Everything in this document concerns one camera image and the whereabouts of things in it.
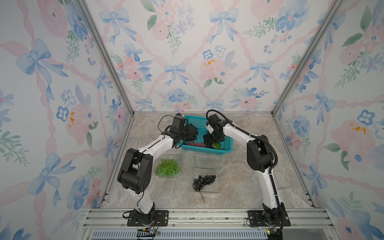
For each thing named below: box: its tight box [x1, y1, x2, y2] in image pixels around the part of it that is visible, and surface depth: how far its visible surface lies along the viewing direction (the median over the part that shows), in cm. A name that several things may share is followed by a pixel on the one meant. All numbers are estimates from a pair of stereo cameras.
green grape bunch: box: [155, 159, 180, 177], surface depth 87 cm
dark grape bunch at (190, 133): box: [182, 123, 199, 142], surface depth 85 cm
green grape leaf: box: [212, 142, 221, 150], surface depth 97 cm
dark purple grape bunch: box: [193, 175, 217, 204], surface depth 85 cm
